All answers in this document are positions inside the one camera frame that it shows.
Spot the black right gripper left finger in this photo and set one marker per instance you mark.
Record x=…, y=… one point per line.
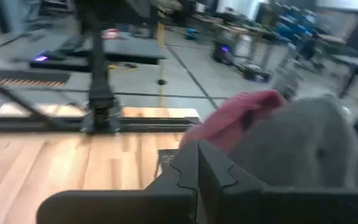
x=154, y=205

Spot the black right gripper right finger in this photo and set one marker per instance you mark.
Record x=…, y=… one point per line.
x=259, y=205

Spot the dark grey baseball cap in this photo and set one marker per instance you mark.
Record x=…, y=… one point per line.
x=303, y=146

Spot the maroon baseball cap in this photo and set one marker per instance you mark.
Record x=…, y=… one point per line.
x=228, y=121

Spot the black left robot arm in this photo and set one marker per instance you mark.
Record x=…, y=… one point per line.
x=99, y=77

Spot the yellow rod with black knob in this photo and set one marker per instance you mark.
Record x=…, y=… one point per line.
x=161, y=93

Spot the black floor computer tower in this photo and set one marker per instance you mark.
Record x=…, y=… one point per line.
x=224, y=53

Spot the black desk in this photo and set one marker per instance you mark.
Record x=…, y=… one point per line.
x=129, y=49

